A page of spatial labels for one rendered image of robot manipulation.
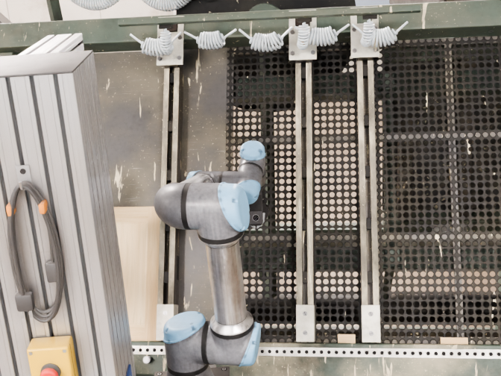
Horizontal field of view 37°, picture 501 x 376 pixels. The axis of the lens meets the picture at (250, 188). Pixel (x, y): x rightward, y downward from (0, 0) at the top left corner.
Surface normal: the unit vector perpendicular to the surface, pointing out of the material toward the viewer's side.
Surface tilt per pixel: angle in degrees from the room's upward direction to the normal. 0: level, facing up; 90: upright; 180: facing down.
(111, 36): 60
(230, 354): 97
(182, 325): 7
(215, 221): 98
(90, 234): 90
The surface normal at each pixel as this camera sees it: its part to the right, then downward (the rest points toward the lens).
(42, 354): 0.04, 0.33
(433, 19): -0.13, -0.18
